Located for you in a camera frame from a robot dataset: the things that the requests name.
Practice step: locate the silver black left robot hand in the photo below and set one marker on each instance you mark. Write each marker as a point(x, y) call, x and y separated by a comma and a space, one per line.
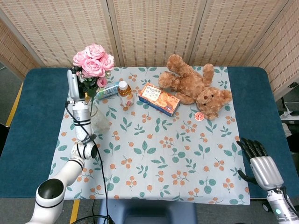
point(73, 86)

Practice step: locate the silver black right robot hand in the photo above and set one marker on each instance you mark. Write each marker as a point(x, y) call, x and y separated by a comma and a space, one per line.
point(264, 168)

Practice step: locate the pink rose bouquet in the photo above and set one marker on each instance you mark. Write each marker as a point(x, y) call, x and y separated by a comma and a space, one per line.
point(93, 65)

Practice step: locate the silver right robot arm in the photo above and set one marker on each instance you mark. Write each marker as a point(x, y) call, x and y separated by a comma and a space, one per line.
point(278, 207)

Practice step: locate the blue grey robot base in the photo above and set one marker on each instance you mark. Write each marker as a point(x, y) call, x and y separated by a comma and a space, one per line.
point(151, 212)

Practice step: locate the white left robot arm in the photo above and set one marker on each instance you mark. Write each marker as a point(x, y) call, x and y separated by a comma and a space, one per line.
point(80, 114)

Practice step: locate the clear textured glass vase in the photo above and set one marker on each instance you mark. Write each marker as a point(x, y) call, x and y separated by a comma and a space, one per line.
point(100, 123)

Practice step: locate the dark blue table cover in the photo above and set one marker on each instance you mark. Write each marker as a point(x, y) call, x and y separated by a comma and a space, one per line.
point(30, 116)

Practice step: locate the tea bottle with white cap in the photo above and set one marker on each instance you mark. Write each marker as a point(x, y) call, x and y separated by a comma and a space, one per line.
point(125, 95)

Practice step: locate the yellow floor tape strip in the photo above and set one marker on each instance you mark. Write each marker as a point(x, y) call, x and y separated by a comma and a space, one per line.
point(14, 105)
point(74, 212)

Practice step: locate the blue orange cookie box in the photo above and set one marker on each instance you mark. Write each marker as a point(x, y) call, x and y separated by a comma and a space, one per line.
point(158, 98)

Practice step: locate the woven bamboo folding screen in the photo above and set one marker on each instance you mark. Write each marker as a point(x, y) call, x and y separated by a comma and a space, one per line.
point(149, 30)

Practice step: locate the floral fruit print tablecloth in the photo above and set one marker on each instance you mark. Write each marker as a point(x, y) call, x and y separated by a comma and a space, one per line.
point(149, 151)

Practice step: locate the brown plush teddy bear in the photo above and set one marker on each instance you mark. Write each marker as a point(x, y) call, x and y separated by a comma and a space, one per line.
point(191, 86)

